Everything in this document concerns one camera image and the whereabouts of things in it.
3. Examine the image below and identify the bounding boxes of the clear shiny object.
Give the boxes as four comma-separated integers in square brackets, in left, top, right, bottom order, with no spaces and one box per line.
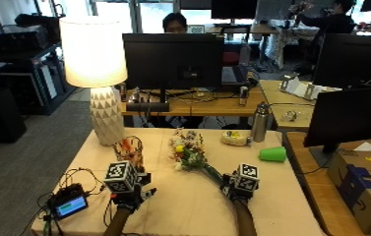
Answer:
[279,109,302,123]

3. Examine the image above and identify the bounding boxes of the small black screen device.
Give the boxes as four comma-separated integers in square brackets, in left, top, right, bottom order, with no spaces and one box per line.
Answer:
[46,183,90,221]

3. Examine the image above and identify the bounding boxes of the background black monitor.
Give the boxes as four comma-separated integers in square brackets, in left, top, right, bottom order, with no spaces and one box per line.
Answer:
[210,0,260,21]

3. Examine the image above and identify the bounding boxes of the white desk holders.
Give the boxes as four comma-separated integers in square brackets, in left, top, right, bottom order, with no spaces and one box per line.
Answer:
[278,74,342,101]

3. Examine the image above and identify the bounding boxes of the beige tablecloth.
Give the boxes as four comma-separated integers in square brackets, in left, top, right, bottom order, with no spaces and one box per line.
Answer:
[31,127,327,236]

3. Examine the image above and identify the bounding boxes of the background flower bunch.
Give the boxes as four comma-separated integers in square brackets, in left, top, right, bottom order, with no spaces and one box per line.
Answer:
[286,0,316,28]

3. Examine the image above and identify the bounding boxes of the white table lamp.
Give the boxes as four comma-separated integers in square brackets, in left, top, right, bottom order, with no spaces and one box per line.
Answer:
[58,16,128,148]

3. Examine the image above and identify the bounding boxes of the white marker cube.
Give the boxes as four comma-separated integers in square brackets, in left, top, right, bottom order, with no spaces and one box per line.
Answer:
[235,162,260,193]
[103,159,140,195]

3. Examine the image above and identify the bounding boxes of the silver drink can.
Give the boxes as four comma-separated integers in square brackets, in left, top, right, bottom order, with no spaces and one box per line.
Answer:
[238,85,251,107]

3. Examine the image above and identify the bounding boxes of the wooden side table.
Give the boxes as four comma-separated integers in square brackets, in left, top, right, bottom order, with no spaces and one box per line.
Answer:
[283,131,371,236]

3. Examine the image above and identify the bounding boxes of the left white marker cube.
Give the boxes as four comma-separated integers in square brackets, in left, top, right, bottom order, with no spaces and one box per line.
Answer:
[103,159,140,195]

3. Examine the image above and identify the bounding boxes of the black shelf unit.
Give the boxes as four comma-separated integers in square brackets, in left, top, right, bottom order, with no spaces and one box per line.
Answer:
[0,13,78,116]

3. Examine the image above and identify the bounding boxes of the black office chair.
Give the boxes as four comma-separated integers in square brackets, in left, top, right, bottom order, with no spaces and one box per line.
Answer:
[218,24,254,67]

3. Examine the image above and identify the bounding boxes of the steel water bottle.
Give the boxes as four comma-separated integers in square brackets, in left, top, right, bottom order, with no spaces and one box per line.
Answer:
[251,101,272,144]

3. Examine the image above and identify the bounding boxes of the person's left hand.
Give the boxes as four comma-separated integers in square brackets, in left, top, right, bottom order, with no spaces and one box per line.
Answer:
[104,160,159,211]

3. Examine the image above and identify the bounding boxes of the black monitor on wooden table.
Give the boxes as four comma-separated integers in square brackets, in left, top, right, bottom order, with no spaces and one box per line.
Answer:
[303,86,371,169]

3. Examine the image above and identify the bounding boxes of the black device cables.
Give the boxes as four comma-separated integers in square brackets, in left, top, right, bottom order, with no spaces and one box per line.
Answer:
[30,167,108,236]

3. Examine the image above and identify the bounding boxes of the light wooden desk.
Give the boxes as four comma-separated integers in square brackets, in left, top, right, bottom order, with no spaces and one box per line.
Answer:
[259,79,344,132]

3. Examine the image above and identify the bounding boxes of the person's right hand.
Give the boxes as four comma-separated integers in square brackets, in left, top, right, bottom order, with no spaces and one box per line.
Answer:
[219,163,260,202]

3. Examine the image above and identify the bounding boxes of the black monitor with stand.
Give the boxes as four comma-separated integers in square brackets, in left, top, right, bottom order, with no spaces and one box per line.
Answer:
[122,32,226,113]

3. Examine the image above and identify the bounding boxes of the mixed flower bouquet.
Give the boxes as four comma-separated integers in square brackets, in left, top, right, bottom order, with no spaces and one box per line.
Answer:
[167,127,227,185]

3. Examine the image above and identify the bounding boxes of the large black monitor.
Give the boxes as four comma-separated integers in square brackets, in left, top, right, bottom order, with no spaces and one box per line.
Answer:
[312,32,371,90]

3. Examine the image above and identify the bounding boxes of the green plastic cup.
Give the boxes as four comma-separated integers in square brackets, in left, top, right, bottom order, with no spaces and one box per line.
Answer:
[258,146,288,163]

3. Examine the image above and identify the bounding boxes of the cardboard box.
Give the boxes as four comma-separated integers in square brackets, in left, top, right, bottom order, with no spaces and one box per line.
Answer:
[326,148,371,236]

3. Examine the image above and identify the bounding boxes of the right white marker cube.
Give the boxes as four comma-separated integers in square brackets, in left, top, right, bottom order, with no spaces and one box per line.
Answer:
[235,162,260,193]

